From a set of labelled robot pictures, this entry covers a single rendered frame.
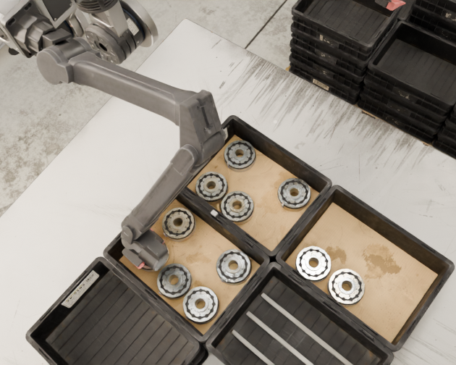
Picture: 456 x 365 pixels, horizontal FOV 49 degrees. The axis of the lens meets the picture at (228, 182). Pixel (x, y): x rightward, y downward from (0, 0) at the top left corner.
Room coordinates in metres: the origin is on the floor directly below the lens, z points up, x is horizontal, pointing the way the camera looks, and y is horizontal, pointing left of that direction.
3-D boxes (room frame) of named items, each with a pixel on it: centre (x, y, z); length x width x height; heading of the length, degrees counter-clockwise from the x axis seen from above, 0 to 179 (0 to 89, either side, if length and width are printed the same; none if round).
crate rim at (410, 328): (0.32, -0.33, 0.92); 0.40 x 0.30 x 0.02; 40
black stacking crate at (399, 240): (0.32, -0.33, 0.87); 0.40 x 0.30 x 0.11; 40
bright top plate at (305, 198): (0.59, -0.20, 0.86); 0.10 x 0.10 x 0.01
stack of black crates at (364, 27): (1.51, -0.66, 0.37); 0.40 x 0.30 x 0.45; 44
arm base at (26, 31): (0.84, 0.36, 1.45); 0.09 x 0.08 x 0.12; 134
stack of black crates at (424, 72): (1.23, -0.94, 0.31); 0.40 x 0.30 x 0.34; 44
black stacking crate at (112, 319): (0.24, 0.39, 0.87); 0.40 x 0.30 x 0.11; 40
